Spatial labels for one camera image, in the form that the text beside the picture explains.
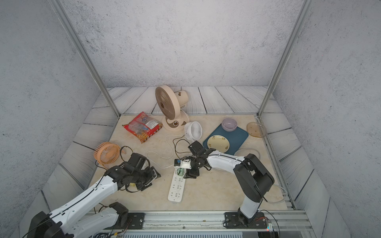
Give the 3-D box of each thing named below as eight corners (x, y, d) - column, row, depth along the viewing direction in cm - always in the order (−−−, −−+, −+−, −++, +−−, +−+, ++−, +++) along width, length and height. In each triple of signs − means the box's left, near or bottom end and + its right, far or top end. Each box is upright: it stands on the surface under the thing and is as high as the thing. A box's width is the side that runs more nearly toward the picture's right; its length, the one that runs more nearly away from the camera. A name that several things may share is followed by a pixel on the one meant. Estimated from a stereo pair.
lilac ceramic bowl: (222, 133, 110) (223, 129, 106) (221, 122, 117) (221, 117, 114) (237, 133, 110) (238, 129, 106) (234, 122, 117) (236, 117, 114)
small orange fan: (100, 167, 93) (89, 157, 84) (107, 152, 100) (98, 142, 91) (116, 167, 93) (107, 157, 84) (121, 152, 100) (114, 142, 91)
